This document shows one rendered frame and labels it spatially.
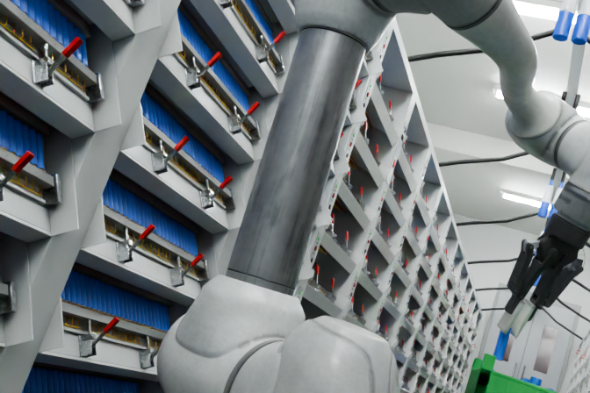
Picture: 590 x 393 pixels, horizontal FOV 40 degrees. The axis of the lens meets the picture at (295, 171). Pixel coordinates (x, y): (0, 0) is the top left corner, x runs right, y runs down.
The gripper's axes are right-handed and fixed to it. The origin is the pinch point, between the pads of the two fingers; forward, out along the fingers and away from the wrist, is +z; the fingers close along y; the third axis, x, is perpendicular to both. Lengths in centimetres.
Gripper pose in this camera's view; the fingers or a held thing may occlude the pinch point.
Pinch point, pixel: (516, 316)
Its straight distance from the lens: 156.1
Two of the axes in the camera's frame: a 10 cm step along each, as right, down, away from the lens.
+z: -4.5, 8.7, 1.9
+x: 2.0, 3.1, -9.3
